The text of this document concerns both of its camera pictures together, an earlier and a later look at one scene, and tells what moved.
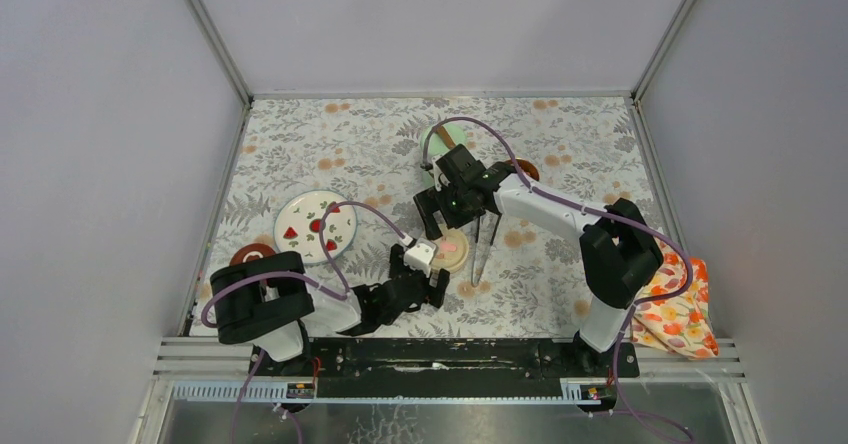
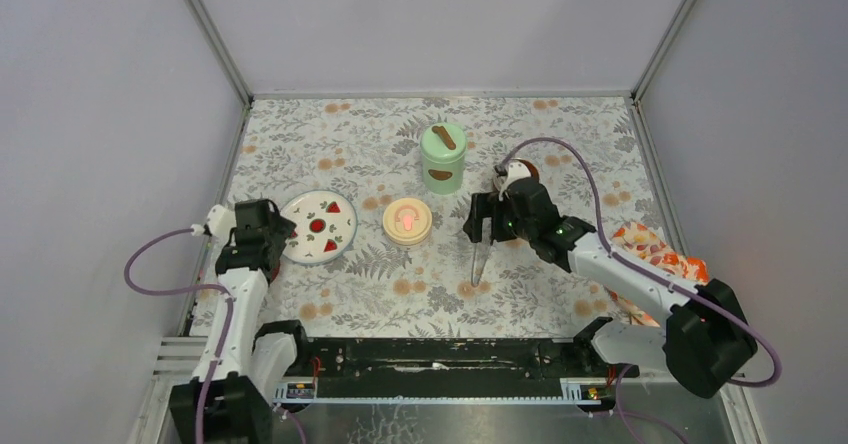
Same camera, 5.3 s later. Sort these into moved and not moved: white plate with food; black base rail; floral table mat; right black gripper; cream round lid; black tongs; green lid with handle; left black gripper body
Moved: cream round lid; right black gripper; left black gripper body
Not moved: floral table mat; white plate with food; green lid with handle; black tongs; black base rail
